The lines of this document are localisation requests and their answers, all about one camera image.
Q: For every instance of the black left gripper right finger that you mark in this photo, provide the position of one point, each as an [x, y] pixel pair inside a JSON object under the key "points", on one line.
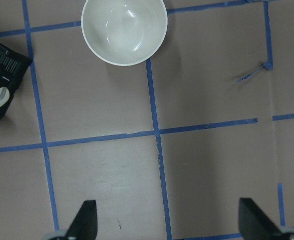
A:
{"points": [[254, 224]]}

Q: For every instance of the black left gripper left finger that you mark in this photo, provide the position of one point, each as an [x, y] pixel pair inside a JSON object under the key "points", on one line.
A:
{"points": [[85, 224]]}

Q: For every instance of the black plate rack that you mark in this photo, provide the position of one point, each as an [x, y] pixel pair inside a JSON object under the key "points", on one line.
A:
{"points": [[13, 67]]}

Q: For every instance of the white ceramic bowl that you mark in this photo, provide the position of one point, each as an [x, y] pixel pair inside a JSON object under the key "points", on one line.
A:
{"points": [[124, 32]]}

